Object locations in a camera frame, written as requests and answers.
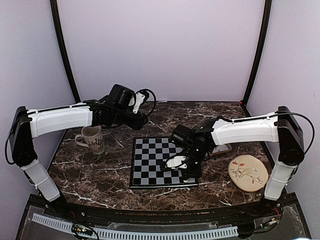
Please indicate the left black frame post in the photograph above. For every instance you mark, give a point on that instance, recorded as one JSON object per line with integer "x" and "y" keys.
{"x": 63, "y": 51}

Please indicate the beige mug with dark pattern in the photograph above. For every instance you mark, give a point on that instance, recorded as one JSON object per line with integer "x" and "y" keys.
{"x": 91, "y": 137}

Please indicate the white slotted cable duct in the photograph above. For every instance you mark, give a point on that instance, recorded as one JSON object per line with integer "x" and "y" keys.
{"x": 125, "y": 231}

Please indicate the black grey chess board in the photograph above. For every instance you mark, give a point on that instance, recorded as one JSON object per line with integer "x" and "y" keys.
{"x": 148, "y": 153}

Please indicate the black frame post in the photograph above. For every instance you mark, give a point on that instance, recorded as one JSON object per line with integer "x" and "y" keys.
{"x": 258, "y": 53}
{"x": 63, "y": 51}

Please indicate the oval bird pattern coaster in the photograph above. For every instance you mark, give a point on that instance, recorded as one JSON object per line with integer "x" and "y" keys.
{"x": 248, "y": 173}

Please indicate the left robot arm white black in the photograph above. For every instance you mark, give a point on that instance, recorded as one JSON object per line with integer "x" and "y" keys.
{"x": 35, "y": 128}

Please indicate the metal tray with wooden rim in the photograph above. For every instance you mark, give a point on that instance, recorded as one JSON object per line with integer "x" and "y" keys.
{"x": 221, "y": 149}

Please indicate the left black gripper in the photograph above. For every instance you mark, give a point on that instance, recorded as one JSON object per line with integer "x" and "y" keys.
{"x": 138, "y": 124}

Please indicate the green circuit board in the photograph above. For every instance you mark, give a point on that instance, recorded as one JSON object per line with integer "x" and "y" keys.
{"x": 80, "y": 229}

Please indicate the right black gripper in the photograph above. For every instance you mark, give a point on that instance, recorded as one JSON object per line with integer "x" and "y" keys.
{"x": 196, "y": 173}

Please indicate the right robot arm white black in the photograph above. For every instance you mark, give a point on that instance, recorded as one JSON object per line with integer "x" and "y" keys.
{"x": 276, "y": 127}

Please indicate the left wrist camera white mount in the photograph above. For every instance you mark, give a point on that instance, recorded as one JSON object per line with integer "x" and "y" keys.
{"x": 138, "y": 99}

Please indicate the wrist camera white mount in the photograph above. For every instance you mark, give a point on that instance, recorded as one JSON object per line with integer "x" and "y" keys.
{"x": 138, "y": 99}
{"x": 174, "y": 163}

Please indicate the black front rail base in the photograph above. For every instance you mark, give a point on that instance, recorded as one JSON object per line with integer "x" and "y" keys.
{"x": 168, "y": 210}

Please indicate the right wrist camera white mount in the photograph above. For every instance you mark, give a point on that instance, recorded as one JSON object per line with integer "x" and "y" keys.
{"x": 174, "y": 163}

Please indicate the right black frame post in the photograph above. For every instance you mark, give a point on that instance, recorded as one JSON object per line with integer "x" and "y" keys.
{"x": 258, "y": 53}

